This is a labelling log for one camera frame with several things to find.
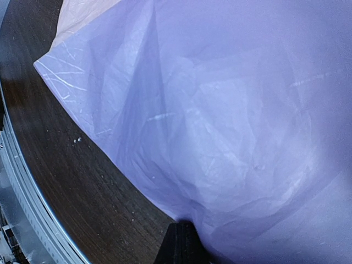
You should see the front aluminium rail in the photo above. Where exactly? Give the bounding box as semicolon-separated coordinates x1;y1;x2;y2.
1;93;89;263

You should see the purple pink wrapping paper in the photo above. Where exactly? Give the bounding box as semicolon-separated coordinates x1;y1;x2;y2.
34;1;351;263

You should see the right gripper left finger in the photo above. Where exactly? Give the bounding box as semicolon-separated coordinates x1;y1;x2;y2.
155;223;179;264

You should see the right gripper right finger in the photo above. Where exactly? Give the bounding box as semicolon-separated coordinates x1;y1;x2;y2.
177;222;210;264

